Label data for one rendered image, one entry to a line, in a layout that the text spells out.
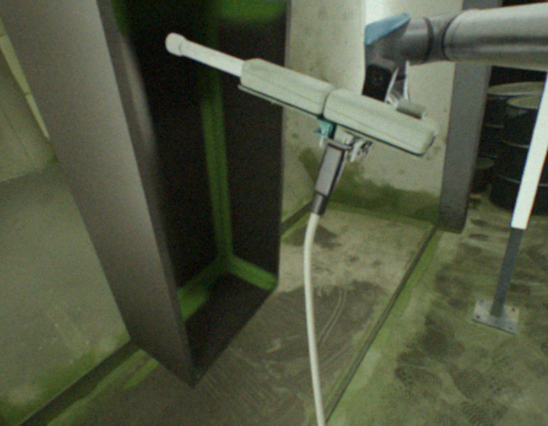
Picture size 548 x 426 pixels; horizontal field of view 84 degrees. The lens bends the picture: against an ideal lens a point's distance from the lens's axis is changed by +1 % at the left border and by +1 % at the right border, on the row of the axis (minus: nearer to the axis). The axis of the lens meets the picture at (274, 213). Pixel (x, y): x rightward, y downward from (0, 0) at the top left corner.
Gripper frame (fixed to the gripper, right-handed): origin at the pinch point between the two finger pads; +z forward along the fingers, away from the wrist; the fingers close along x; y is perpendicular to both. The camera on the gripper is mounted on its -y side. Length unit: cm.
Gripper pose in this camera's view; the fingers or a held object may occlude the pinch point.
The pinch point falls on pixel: (340, 130)
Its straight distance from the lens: 48.7
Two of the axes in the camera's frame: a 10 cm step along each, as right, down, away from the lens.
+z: -5.1, 4.4, -7.4
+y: -2.2, 7.6, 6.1
